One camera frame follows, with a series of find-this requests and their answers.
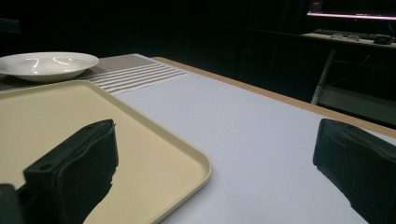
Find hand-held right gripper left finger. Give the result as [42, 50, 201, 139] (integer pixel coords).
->
[22, 119, 120, 224]

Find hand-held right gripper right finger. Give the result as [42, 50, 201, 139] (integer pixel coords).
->
[312, 118, 396, 224]

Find beige plastic tray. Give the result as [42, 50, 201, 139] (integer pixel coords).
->
[0, 79, 214, 224]

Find white shallow bowl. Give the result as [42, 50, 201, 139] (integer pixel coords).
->
[0, 51, 100, 83]

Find striped grey placemat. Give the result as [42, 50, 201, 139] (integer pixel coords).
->
[0, 53, 190, 96]

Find black computer mouse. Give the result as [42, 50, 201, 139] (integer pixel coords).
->
[373, 34, 395, 45]

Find dark keyboard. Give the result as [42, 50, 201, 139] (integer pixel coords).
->
[313, 28, 379, 41]

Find computer monitor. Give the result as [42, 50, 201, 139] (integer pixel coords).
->
[306, 0, 396, 21]

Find metal frame desk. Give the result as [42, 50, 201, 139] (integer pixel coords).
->
[301, 32, 396, 127]

